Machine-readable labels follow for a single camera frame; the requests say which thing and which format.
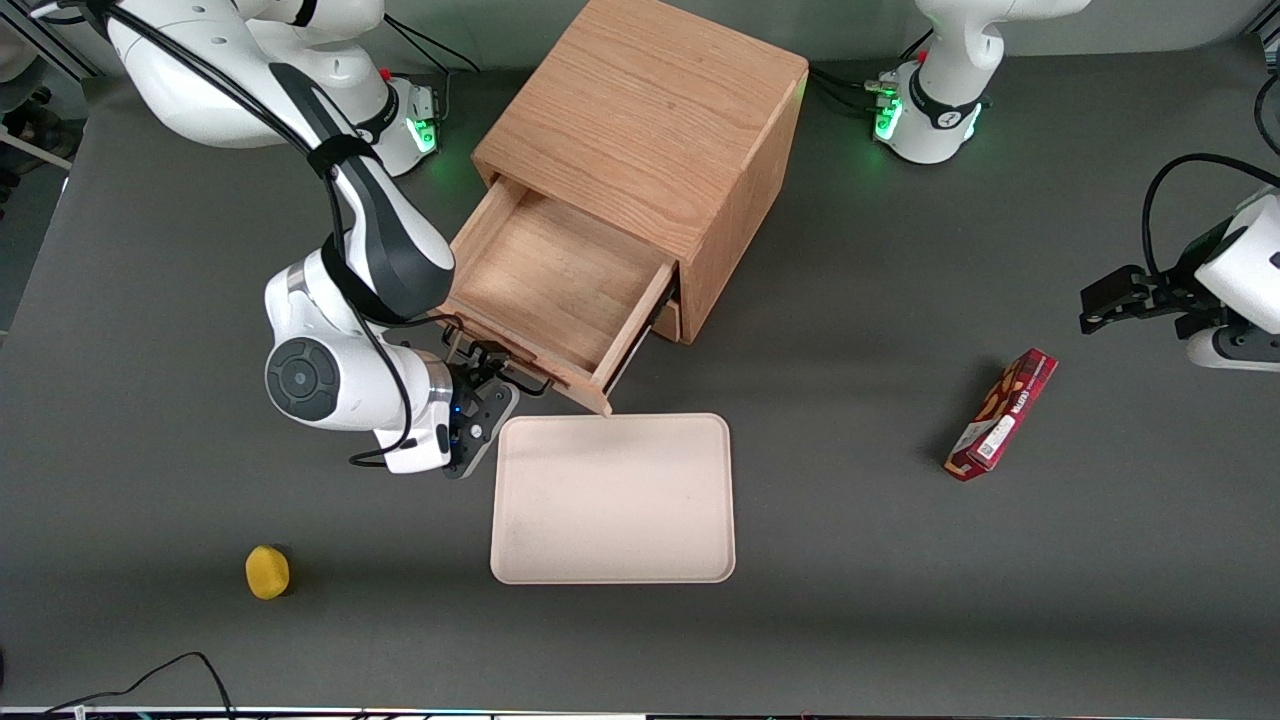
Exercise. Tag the wooden drawer front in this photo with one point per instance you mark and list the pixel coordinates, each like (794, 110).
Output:
(668, 322)

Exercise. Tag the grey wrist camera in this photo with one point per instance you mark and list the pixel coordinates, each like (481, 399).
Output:
(1240, 350)
(495, 418)

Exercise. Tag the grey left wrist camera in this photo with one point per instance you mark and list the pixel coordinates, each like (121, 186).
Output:
(1240, 350)

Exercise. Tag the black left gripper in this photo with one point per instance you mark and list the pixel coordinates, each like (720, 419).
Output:
(1176, 297)

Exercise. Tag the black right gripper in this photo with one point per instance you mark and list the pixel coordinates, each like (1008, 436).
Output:
(470, 376)

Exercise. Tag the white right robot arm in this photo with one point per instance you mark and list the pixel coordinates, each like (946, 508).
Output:
(340, 330)

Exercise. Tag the yellow lemon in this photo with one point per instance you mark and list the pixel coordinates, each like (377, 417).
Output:
(267, 572)

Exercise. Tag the beige plastic tray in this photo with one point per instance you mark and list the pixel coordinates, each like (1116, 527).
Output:
(612, 498)

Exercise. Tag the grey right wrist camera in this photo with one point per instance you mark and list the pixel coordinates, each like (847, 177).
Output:
(495, 418)

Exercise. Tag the wooden drawer with tray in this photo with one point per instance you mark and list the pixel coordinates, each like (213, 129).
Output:
(560, 280)

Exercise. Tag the aluminium frame rail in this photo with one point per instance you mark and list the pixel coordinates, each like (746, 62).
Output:
(60, 55)

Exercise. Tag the red tartan cookie box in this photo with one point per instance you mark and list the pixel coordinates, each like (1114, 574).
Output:
(1003, 415)

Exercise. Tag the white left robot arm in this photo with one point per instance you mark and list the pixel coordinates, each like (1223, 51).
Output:
(950, 60)

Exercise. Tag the wooden drawer cabinet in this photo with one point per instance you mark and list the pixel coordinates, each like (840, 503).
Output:
(650, 110)

